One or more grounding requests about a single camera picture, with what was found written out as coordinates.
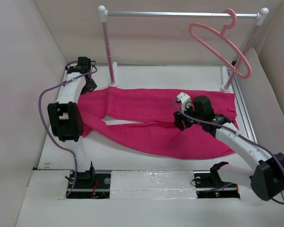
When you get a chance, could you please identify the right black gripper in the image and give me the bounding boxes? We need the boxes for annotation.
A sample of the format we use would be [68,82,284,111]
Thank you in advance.
[173,102,203,131]

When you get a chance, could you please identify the magenta trousers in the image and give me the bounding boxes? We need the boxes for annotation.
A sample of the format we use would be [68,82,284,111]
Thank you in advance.
[78,87,233,159]

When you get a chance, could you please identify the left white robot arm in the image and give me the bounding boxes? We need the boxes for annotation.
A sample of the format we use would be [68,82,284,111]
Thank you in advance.
[47,57,97,188]

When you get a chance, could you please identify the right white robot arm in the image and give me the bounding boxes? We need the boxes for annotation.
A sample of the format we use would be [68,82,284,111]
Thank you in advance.
[172,92,284,205]

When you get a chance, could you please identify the pink plastic hanger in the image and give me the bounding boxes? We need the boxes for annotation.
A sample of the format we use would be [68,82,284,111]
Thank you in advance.
[188,9,252,79]

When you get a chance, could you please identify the white clothes rack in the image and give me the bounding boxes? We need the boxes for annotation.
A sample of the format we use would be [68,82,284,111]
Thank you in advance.
[98,5,269,92]

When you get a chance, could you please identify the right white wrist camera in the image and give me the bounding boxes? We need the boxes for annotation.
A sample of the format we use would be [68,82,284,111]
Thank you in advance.
[176,92,192,112]

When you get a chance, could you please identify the aluminium rail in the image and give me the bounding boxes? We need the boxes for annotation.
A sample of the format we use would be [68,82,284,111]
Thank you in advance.
[231,77,257,142]

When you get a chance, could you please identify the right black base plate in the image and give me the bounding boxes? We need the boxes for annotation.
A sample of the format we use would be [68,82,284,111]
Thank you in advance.
[190,172,240,199]

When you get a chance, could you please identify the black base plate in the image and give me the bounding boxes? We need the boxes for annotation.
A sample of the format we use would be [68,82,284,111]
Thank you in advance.
[190,172,240,199]
[66,171,111,199]

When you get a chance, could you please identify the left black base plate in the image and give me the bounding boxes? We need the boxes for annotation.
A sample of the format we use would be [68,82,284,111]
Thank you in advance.
[66,171,111,199]

